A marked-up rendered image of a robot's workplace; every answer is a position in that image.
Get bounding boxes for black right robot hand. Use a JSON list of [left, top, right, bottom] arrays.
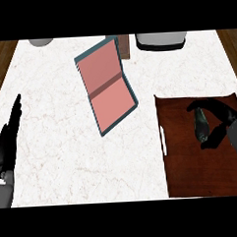
[[186, 96, 237, 151]]

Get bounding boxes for dark green eggplant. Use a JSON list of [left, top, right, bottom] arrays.
[[193, 107, 210, 144]]

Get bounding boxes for dark brown wooden tray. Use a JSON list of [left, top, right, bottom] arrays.
[[153, 90, 237, 200]]

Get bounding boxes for pink box with teal rim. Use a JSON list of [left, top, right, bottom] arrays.
[[72, 35, 141, 139]]

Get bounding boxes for grey appliance with black base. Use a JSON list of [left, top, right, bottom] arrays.
[[134, 31, 189, 53]]

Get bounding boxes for brown wooden block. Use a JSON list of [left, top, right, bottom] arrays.
[[105, 34, 131, 61]]

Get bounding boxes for grey round object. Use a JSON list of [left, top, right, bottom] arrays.
[[28, 38, 55, 48]]

